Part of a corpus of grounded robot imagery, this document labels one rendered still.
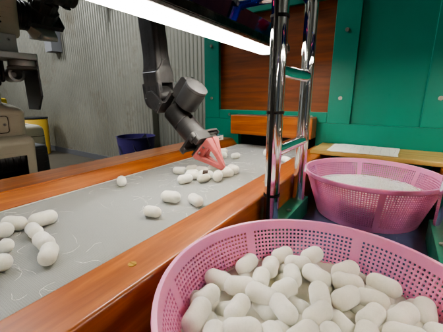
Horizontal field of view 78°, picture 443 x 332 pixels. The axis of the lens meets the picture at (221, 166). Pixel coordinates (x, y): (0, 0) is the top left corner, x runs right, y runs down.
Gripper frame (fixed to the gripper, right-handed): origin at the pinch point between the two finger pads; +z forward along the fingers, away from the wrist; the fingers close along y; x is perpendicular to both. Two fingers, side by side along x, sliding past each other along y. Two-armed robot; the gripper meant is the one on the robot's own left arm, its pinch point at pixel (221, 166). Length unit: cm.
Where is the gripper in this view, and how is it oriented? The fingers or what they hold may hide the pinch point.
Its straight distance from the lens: 65.5
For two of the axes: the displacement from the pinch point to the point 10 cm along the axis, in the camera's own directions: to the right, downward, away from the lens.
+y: 5.5, -2.1, 8.1
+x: -5.4, 6.5, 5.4
